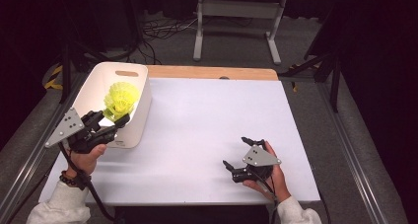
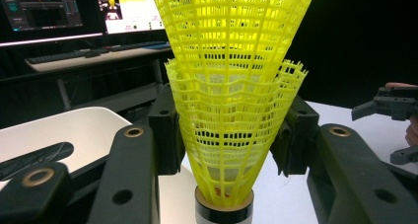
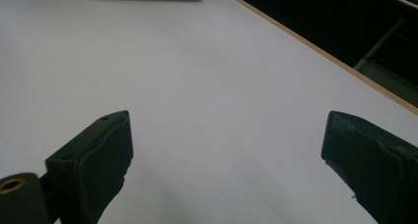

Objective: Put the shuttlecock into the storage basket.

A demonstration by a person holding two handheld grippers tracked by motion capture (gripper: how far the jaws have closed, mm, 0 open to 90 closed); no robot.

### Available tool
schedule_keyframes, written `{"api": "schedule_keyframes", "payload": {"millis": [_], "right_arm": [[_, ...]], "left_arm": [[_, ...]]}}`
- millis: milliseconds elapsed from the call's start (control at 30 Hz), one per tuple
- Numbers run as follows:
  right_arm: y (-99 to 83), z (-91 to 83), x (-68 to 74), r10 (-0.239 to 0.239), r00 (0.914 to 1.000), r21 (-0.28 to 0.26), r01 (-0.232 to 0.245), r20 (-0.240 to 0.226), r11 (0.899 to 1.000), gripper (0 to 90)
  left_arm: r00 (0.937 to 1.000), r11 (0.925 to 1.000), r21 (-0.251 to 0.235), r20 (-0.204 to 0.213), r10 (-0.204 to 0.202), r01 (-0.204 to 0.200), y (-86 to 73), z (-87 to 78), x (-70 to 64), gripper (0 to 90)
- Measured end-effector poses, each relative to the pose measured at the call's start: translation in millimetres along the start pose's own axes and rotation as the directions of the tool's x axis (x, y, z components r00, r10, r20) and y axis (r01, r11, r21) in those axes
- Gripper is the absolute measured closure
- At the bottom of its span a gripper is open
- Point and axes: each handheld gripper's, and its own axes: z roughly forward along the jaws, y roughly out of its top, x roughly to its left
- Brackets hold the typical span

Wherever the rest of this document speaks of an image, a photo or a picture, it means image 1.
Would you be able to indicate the person's right hand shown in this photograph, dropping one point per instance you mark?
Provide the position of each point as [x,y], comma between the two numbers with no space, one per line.
[279,181]

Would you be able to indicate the grey metal stand frame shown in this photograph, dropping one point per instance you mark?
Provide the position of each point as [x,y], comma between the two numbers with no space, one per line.
[240,8]

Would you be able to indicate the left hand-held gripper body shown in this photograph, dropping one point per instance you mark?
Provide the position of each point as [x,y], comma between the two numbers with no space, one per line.
[67,128]

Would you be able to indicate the white table mat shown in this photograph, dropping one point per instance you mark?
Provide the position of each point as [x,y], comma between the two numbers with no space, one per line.
[184,135]

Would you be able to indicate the white plastic storage bin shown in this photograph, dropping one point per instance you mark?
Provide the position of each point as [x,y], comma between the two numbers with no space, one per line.
[98,82]

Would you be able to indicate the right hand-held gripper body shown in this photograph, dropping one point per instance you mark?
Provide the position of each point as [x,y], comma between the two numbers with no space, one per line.
[261,158]

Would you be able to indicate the yellow black hazard tape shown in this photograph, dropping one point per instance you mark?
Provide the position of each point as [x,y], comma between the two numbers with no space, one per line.
[294,86]
[54,82]

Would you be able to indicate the dark round table grommet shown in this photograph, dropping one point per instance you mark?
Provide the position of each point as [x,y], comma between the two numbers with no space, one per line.
[224,77]

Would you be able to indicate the black tripod stand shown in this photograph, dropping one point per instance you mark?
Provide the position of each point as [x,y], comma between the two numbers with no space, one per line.
[65,72]
[335,86]

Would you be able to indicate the aluminium floor rail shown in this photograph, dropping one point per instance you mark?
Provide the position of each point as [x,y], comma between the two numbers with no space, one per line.
[349,151]
[29,160]

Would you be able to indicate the person's left hand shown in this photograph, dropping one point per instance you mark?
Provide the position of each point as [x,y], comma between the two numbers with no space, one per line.
[85,160]

